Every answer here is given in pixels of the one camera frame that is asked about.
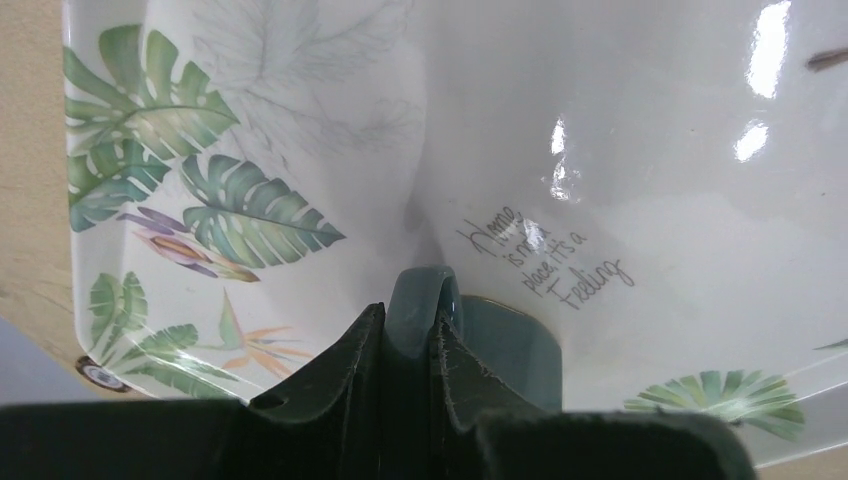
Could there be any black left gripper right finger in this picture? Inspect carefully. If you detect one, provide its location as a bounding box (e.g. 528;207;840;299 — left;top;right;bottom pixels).
429;313;757;480

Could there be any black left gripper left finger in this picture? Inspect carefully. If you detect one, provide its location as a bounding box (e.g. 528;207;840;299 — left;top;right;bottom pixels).
1;303;385;479

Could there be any dark teal mug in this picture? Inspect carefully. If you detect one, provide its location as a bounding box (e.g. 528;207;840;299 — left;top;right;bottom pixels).
384;266;564;480

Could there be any white leaf-print tray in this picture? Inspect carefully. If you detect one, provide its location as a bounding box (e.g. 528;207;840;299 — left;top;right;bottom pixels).
63;1;847;466

